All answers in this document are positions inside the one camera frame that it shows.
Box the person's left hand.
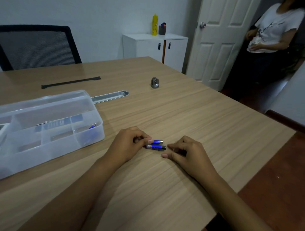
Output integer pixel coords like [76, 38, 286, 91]
[105, 126, 153, 166]

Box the person's right hand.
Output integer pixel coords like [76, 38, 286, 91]
[161, 135, 219, 183]

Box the person's right forearm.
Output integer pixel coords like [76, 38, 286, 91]
[203, 174, 273, 231]

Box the person's left forearm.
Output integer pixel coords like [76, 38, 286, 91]
[18, 153, 123, 231]

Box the long blue cylinder black tip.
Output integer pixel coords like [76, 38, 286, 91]
[144, 144, 167, 151]

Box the silver metal tray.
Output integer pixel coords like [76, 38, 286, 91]
[91, 90, 129, 104]

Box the grey metal plate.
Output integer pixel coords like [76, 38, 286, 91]
[36, 117, 72, 132]

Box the black flat strip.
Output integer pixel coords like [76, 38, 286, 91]
[41, 76, 101, 89]

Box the white cabinet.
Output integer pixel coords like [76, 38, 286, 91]
[122, 33, 189, 73]

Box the clear plastic organizer box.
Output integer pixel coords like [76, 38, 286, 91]
[0, 90, 105, 180]

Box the yellow bottle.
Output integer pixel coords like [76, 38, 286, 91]
[152, 13, 159, 36]

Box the white panel door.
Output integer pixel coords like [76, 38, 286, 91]
[186, 0, 261, 92]

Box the white side table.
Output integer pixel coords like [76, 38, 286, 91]
[265, 68, 305, 133]

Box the black mesh office chair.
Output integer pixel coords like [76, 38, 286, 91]
[0, 24, 82, 71]

